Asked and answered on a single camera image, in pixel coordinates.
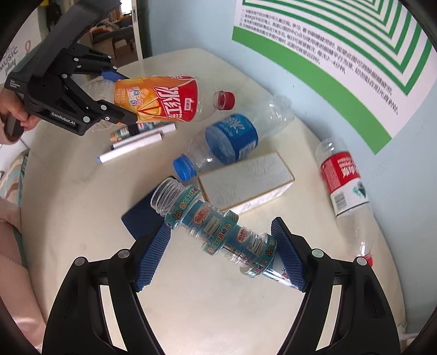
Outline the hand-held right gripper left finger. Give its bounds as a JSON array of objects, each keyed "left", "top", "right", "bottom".
[{"left": 42, "top": 224, "right": 172, "bottom": 355}]

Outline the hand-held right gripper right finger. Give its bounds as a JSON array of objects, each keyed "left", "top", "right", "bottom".
[{"left": 271, "top": 216, "right": 401, "bottom": 355}]

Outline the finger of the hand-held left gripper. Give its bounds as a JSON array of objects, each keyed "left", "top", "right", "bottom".
[
  {"left": 61, "top": 74, "right": 138, "bottom": 126},
  {"left": 66, "top": 44, "right": 121, "bottom": 82}
]

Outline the white marker with blue cap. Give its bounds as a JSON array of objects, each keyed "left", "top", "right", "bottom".
[{"left": 98, "top": 143, "right": 148, "bottom": 165}]

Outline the orange label plastic bottle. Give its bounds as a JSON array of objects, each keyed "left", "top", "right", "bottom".
[{"left": 84, "top": 76, "right": 236, "bottom": 134}]

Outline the small teal label plastic bottle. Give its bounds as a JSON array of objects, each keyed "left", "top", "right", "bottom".
[{"left": 150, "top": 177, "right": 291, "bottom": 285}]

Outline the red label plastic bottle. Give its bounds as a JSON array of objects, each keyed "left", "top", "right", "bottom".
[{"left": 315, "top": 137, "right": 376, "bottom": 268}]

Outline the person's left hand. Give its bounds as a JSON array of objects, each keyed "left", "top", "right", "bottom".
[{"left": 0, "top": 88, "right": 39, "bottom": 132}]

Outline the white marker with black tip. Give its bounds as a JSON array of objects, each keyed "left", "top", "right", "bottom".
[{"left": 110, "top": 133, "right": 163, "bottom": 151}]

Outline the white wardrobe with music print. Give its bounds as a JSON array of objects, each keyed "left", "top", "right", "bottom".
[{"left": 0, "top": 20, "right": 46, "bottom": 86}]

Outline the sofa with cushions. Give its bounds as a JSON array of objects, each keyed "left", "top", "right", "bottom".
[{"left": 91, "top": 26, "right": 134, "bottom": 45}]

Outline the white door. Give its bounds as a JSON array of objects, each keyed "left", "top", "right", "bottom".
[{"left": 132, "top": 0, "right": 144, "bottom": 61}]

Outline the white foam block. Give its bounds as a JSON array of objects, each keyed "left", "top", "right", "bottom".
[{"left": 197, "top": 152, "right": 295, "bottom": 214}]

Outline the plaid bed blanket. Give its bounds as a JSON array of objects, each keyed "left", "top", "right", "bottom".
[{"left": 0, "top": 148, "right": 31, "bottom": 267}]

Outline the blue label plastic bottle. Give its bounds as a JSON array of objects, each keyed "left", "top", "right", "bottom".
[{"left": 172, "top": 95, "right": 296, "bottom": 182}]

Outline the green striped wall poster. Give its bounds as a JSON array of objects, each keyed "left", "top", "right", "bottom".
[{"left": 232, "top": 0, "right": 435, "bottom": 156}]

